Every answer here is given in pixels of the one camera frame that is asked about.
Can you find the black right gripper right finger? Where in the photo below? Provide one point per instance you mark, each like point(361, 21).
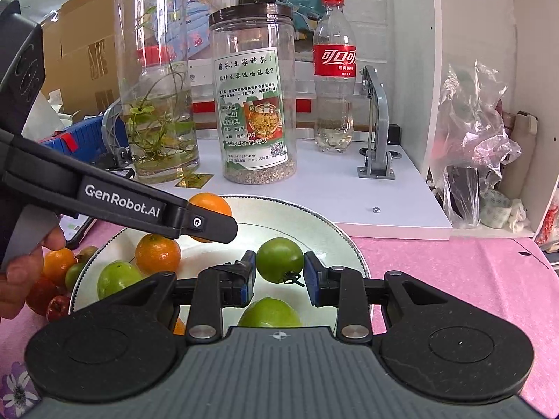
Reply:
point(353, 295)

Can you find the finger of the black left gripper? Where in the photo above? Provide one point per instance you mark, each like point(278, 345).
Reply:
point(210, 223)

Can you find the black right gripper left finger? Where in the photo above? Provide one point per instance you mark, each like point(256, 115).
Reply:
point(213, 289)

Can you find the large orange mandarin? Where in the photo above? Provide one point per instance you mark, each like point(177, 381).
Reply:
point(155, 253)

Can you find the small green tomato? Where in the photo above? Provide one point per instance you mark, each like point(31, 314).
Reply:
point(280, 261)

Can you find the small yellowish green fruit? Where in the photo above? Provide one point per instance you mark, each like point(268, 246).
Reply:
point(86, 254)

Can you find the green round fruit back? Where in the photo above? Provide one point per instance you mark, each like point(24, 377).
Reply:
point(72, 276)

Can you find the red small apple back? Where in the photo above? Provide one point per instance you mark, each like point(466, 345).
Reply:
point(41, 294)

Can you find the red small apple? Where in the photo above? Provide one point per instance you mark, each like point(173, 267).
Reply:
point(41, 294)
point(58, 308)

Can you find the person's left hand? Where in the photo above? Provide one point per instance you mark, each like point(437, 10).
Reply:
point(22, 273)

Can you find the white oval plate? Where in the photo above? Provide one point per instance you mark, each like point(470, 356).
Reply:
point(258, 220)

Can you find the black smartphone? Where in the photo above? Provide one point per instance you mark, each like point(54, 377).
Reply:
point(75, 229)

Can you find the green jujube right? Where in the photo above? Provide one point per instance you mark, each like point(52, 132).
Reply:
point(270, 312)

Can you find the blue plastic tool box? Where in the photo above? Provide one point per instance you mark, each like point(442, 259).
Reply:
point(82, 140)

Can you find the large green jujube left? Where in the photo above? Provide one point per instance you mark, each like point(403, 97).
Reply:
point(115, 277)

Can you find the white shelf board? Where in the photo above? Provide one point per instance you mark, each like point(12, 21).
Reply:
point(329, 184)

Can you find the cardboard box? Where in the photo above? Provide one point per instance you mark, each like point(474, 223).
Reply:
point(80, 57)

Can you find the pink floral tablecloth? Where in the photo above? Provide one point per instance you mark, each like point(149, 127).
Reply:
point(457, 360)

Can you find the clear jar with label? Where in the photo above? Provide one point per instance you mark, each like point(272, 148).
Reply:
point(253, 72)

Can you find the clear crumpled plastic bag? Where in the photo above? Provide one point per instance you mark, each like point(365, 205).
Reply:
point(471, 144)

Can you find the glass vase with plants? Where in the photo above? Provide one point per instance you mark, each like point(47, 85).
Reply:
point(151, 41)

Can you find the cola plastic bottle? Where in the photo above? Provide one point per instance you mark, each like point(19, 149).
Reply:
point(335, 67)

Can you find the grey metal bracket left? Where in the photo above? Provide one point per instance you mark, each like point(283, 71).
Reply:
point(113, 134)

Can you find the grey metal bracket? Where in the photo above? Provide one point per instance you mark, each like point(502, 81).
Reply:
point(113, 134)
point(378, 160)

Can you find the grey metal bracket right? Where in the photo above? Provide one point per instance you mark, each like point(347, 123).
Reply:
point(378, 160)

